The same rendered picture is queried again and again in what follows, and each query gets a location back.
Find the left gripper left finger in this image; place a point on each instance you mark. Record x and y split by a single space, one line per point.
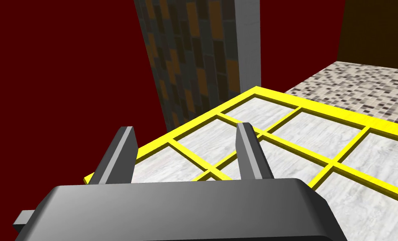
113 160

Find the yellow framed white panelled door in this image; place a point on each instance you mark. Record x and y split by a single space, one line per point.
319 140

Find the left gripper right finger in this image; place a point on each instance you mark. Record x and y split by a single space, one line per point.
250 157

